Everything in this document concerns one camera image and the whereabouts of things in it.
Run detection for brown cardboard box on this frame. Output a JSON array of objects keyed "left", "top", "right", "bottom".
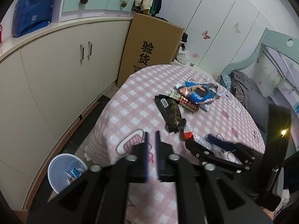
[{"left": 117, "top": 14, "right": 184, "bottom": 87}]

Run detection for red checkered candy wrapper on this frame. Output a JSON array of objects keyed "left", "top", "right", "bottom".
[{"left": 169, "top": 91, "right": 198, "bottom": 113}]

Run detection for white plastic bag on floor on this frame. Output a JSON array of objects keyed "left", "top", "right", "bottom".
[{"left": 176, "top": 47, "right": 189, "bottom": 65}]

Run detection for pink checkered tablecloth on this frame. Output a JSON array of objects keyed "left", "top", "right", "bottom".
[{"left": 85, "top": 65, "right": 265, "bottom": 223}]

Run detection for blue tissue pack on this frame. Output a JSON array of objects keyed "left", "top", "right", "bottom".
[{"left": 12, "top": 0, "right": 55, "bottom": 38}]

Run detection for blue white snack wrapper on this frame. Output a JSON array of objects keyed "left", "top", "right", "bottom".
[{"left": 66, "top": 168, "right": 84, "bottom": 180}]

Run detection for pink butterfly sticker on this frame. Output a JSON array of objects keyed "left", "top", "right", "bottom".
[{"left": 202, "top": 30, "right": 211, "bottom": 39}]

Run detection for black snack wrapper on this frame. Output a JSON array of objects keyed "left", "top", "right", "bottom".
[{"left": 154, "top": 95, "right": 187, "bottom": 134}]

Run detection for white wardrobe doors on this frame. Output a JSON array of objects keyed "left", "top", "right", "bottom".
[{"left": 165, "top": 0, "right": 272, "bottom": 78}]

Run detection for grey folded blanket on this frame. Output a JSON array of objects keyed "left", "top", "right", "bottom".
[{"left": 231, "top": 70, "right": 271, "bottom": 133}]

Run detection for mint bunk bed frame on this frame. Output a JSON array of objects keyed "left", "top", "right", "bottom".
[{"left": 222, "top": 28, "right": 298, "bottom": 91}]

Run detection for orange blue snack wrapper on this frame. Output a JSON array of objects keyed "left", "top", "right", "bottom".
[{"left": 176, "top": 81, "right": 223, "bottom": 112}]

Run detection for white low cabinet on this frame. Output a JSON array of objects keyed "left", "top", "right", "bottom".
[{"left": 1, "top": 18, "right": 131, "bottom": 211}]

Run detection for light blue trash bin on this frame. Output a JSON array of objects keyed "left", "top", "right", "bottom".
[{"left": 47, "top": 153, "right": 88, "bottom": 194}]

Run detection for mint drawer unit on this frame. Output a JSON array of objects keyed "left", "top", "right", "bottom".
[{"left": 58, "top": 0, "right": 137, "bottom": 23}]

